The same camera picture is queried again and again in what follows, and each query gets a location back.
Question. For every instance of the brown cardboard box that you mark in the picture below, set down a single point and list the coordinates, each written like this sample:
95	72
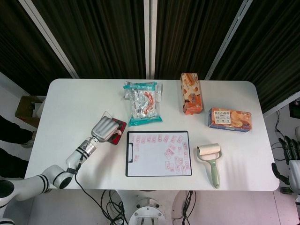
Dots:
24	110

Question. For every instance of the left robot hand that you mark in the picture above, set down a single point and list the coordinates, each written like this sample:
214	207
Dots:
105	129

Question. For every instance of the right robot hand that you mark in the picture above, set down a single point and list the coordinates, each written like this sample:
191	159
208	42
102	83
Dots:
295	171

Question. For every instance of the person in dark clothes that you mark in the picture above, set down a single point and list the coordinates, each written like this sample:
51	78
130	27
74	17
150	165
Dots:
11	131

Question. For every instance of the black clipboard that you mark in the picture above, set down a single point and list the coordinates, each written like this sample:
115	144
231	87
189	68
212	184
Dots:
126	164

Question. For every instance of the tall orange biscuit box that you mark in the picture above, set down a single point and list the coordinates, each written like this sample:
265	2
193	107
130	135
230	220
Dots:
192	96

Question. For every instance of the flat orange blue cookie box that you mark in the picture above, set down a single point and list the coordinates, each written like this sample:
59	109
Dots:
229	119

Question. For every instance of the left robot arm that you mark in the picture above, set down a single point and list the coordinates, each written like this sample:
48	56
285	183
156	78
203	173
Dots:
28	185

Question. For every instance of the red ink pad clear lid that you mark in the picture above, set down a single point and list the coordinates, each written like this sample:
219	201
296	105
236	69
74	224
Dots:
123	125

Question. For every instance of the green lint roller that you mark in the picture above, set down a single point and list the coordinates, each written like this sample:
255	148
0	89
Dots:
208	152

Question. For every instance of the teal silver snack bag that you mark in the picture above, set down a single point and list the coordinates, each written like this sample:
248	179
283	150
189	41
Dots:
143	105

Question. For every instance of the small silver sachet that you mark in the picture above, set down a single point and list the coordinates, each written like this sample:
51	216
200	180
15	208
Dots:
160	92

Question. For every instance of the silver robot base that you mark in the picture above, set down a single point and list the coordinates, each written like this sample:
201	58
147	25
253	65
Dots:
148	213

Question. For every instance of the white partition post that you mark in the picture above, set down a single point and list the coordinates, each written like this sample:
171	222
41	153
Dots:
228	39
150	35
50	37

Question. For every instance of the white stamped paper sheet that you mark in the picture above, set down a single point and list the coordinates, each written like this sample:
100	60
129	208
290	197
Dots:
152	161

